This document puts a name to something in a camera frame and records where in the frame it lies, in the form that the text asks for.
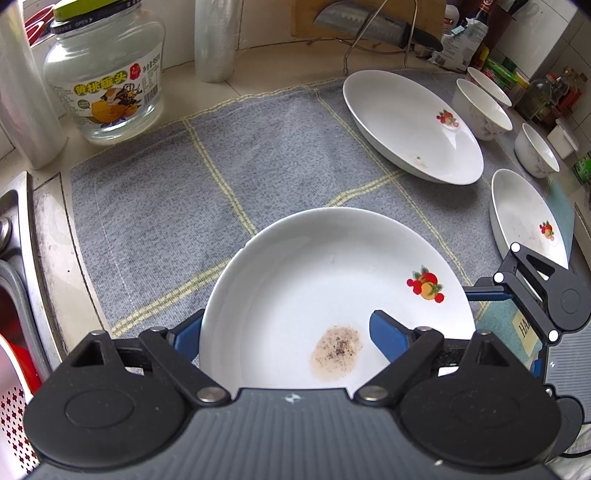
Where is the white bowl with floral print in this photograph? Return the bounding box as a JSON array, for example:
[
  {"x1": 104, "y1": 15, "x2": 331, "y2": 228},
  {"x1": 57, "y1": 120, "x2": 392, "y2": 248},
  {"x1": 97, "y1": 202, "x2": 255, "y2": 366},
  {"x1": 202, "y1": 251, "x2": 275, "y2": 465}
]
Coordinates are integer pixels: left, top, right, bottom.
[
  {"x1": 466, "y1": 67, "x2": 512, "y2": 108},
  {"x1": 451, "y1": 78, "x2": 514, "y2": 141},
  {"x1": 514, "y1": 123, "x2": 561, "y2": 178}
]

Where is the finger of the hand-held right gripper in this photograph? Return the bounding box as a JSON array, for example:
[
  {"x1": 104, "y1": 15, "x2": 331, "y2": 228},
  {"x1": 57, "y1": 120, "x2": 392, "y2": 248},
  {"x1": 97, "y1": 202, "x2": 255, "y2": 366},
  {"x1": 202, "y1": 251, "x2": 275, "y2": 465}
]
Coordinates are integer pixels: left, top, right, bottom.
[{"x1": 463, "y1": 243, "x2": 573, "y2": 342}]

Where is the steel sink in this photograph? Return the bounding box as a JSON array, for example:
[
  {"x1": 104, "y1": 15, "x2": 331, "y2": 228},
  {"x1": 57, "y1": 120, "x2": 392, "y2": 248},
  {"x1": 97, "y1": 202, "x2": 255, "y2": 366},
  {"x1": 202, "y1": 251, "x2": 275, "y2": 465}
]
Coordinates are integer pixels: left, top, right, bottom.
[{"x1": 0, "y1": 171, "x2": 65, "y2": 384}]

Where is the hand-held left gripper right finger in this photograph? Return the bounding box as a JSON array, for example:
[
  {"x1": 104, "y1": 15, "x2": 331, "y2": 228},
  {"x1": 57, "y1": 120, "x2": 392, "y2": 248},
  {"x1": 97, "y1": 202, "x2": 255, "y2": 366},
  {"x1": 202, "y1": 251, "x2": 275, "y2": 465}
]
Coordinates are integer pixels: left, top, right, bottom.
[{"x1": 353, "y1": 310, "x2": 525, "y2": 403}]

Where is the kitchen knife with black handle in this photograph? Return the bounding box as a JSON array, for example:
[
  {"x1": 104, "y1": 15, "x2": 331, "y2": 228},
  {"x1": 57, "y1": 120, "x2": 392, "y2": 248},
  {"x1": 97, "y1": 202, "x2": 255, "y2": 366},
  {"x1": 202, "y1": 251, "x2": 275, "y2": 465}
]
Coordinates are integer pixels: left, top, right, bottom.
[{"x1": 314, "y1": 1, "x2": 444, "y2": 51}]

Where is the thin plastic wrap roll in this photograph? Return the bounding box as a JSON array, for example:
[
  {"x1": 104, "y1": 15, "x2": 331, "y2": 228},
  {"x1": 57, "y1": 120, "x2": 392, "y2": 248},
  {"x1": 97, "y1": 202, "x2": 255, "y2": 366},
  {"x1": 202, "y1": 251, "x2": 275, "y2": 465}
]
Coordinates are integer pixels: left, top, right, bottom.
[{"x1": 0, "y1": 14, "x2": 69, "y2": 171}]

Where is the white bag with blue clip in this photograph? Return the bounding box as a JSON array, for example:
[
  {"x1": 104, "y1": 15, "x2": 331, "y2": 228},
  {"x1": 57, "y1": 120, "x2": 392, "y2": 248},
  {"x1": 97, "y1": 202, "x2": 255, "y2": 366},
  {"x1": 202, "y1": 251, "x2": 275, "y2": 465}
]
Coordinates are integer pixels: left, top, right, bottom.
[{"x1": 431, "y1": 18, "x2": 490, "y2": 72}]

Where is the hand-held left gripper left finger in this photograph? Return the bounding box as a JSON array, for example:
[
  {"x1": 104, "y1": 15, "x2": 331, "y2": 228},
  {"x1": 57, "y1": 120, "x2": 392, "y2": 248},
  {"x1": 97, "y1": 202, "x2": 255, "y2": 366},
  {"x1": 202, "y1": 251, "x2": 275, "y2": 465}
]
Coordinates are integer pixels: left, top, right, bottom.
[{"x1": 58, "y1": 308, "x2": 232, "y2": 407}]

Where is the small white plastic container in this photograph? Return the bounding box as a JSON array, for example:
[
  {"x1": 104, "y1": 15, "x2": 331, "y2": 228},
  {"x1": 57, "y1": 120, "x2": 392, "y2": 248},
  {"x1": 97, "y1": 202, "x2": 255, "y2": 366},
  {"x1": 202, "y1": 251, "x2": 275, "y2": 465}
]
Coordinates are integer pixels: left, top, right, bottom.
[{"x1": 547, "y1": 117, "x2": 580, "y2": 160}]

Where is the dark sauce bottle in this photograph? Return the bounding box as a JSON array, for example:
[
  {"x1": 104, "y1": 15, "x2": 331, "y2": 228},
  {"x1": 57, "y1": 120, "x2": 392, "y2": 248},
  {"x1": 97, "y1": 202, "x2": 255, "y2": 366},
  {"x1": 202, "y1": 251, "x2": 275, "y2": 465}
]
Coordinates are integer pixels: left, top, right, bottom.
[{"x1": 471, "y1": 0, "x2": 499, "y2": 47}]

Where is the glass jar with yellow label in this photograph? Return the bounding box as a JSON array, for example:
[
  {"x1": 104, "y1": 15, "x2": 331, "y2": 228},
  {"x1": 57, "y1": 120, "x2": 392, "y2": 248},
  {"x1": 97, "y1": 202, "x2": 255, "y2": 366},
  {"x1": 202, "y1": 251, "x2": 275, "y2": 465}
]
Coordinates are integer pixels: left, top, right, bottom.
[{"x1": 43, "y1": 0, "x2": 166, "y2": 146}]

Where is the green food packet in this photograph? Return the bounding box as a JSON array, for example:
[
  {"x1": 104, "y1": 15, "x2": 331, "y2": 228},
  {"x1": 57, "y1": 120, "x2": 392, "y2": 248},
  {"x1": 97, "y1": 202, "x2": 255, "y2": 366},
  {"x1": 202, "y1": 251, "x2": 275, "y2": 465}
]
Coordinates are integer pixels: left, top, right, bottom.
[
  {"x1": 573, "y1": 154, "x2": 591, "y2": 186},
  {"x1": 484, "y1": 56, "x2": 529, "y2": 90}
]

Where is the red plastic strainer basket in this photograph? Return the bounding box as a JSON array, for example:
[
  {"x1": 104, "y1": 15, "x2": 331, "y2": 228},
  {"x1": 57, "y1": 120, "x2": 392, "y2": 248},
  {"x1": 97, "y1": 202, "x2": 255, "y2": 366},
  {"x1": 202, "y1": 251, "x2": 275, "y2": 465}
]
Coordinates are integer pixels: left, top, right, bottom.
[{"x1": 0, "y1": 286, "x2": 49, "y2": 478}]

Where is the glass seasoning bottle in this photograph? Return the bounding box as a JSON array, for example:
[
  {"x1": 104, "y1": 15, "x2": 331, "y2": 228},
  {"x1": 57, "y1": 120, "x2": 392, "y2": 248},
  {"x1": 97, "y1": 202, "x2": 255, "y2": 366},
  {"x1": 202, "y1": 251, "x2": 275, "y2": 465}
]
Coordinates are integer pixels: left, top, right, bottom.
[{"x1": 517, "y1": 74, "x2": 561, "y2": 121}]

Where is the wooden cutting board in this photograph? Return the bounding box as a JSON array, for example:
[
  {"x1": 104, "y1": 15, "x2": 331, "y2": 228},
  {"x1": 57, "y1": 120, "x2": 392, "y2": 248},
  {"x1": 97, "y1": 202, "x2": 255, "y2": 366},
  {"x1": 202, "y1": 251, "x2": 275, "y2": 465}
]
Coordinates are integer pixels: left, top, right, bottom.
[{"x1": 290, "y1": 0, "x2": 446, "y2": 42}]

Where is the white plate with fruit print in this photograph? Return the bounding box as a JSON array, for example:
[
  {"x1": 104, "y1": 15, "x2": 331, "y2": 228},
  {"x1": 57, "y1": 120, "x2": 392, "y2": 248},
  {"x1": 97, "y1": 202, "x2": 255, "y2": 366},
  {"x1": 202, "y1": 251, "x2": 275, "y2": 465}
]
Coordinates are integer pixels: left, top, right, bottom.
[
  {"x1": 489, "y1": 169, "x2": 570, "y2": 273},
  {"x1": 342, "y1": 70, "x2": 485, "y2": 186},
  {"x1": 199, "y1": 207, "x2": 476, "y2": 393}
]

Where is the grey checked cloth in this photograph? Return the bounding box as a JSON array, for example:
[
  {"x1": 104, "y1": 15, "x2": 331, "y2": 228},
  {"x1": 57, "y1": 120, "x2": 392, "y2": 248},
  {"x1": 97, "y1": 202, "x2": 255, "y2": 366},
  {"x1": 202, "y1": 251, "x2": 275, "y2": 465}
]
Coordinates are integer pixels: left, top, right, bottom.
[{"x1": 69, "y1": 69, "x2": 578, "y2": 340}]

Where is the metal wire rack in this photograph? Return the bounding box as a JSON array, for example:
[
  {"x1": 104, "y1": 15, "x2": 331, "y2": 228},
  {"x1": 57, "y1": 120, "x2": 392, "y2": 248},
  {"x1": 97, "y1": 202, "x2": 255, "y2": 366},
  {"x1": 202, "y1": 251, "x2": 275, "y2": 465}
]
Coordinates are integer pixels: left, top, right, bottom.
[{"x1": 342, "y1": 0, "x2": 420, "y2": 77}]

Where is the thick plastic wrap roll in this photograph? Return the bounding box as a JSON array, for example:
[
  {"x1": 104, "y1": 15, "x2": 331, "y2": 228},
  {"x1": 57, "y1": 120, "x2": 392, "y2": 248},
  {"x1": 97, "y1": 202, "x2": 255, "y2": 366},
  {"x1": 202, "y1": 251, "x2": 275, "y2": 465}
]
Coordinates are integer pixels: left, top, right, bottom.
[{"x1": 194, "y1": 0, "x2": 237, "y2": 83}]

